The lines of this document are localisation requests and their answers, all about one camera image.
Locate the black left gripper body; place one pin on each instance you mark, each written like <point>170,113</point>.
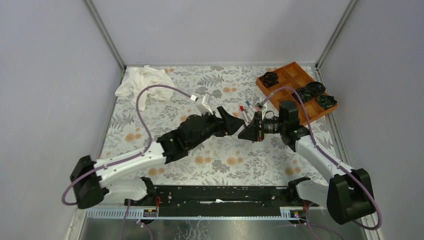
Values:
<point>223,133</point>

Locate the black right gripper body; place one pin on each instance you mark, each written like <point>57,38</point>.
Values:
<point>262,134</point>

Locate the white pen blue tip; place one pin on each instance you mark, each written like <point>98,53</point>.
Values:
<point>249,106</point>

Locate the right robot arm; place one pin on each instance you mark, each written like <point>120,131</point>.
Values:
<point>348,195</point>

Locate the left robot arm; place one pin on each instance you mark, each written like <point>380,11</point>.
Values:
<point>94,181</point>

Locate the floral patterned mat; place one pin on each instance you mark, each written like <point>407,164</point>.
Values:
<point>219,160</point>

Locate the orange compartment tray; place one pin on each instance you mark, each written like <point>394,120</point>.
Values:
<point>292,83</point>

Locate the white crumpled cloth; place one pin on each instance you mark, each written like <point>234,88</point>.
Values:
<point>137,79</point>

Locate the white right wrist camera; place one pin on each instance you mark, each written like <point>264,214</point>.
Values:
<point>260,107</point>

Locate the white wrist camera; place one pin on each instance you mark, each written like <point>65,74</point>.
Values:
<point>202,103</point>
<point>260,107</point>

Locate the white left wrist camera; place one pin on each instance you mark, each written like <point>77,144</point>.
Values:
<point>202,103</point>

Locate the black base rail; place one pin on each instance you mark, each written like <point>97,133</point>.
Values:
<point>218,201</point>

